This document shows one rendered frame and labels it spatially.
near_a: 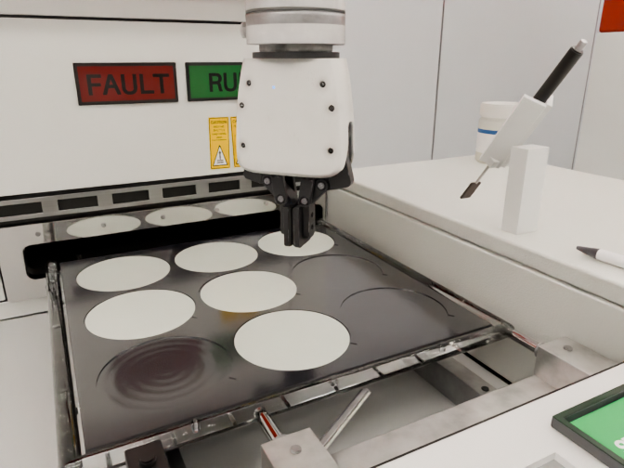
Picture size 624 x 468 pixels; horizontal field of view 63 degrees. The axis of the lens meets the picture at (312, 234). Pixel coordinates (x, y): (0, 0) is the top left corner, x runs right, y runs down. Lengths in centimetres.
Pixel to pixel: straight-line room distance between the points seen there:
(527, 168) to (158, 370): 37
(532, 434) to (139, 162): 56
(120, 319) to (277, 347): 16
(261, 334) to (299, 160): 16
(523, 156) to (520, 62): 276
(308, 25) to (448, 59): 249
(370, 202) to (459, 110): 231
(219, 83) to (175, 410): 45
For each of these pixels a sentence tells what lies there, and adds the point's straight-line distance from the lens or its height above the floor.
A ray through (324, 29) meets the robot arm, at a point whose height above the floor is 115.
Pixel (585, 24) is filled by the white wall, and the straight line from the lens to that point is 367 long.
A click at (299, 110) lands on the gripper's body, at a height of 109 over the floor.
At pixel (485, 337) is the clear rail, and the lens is 48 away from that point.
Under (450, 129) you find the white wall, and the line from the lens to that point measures 296.
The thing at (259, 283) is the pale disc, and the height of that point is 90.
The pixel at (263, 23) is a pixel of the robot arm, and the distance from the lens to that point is 43.
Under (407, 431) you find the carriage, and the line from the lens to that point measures 39.
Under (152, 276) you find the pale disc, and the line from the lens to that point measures 60.
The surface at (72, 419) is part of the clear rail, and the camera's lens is 40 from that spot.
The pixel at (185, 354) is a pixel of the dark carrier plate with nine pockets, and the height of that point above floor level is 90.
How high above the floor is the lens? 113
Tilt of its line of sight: 19 degrees down
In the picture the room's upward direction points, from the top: straight up
